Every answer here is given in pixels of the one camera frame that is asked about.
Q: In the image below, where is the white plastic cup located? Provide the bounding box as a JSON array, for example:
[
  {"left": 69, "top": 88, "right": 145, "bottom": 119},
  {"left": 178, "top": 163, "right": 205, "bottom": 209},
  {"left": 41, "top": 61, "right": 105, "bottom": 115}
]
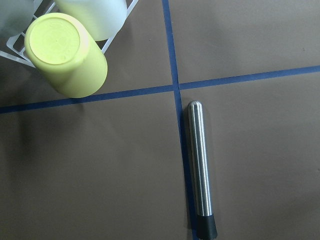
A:
[{"left": 55, "top": 0, "right": 127, "bottom": 41}]

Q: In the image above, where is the yellow-green plastic cup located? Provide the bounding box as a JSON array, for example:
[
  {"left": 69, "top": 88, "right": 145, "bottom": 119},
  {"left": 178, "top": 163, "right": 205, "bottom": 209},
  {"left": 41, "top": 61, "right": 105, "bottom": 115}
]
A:
[{"left": 24, "top": 12, "right": 108, "bottom": 98}]

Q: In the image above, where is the clear acrylic cup rack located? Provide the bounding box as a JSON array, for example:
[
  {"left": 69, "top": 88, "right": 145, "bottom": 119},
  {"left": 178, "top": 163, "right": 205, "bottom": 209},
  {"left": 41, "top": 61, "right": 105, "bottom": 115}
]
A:
[{"left": 0, "top": 0, "right": 139, "bottom": 68}]

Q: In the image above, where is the grey-blue plastic cup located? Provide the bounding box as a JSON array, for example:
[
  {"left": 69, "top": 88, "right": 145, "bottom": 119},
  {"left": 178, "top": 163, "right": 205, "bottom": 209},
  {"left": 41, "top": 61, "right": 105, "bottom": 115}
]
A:
[{"left": 0, "top": 0, "right": 35, "bottom": 38}]

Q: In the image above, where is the steel muddler black tip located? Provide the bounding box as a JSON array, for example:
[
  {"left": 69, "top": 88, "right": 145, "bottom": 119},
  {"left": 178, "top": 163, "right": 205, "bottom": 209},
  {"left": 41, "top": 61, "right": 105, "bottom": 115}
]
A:
[{"left": 187, "top": 100, "right": 218, "bottom": 240}]

